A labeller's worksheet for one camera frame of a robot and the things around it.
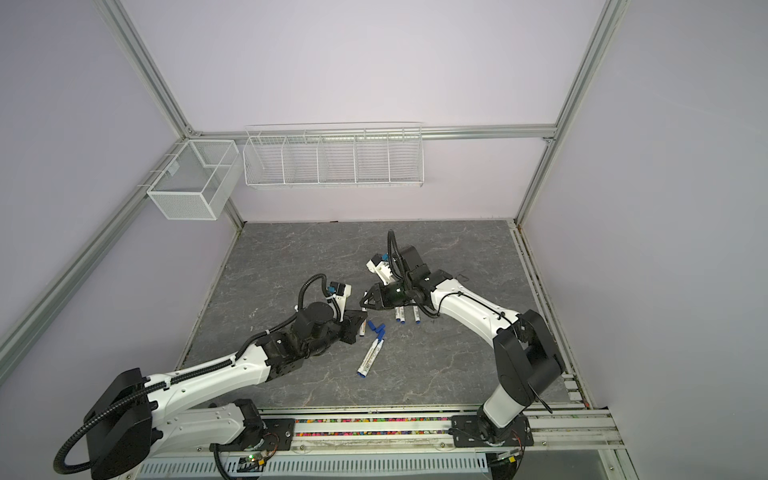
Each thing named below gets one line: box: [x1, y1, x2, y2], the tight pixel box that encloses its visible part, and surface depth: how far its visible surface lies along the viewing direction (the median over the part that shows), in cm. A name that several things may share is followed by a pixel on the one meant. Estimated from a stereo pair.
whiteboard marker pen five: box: [357, 338, 385, 378], surface depth 87 cm
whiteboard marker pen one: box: [395, 306, 406, 325], surface depth 96 cm
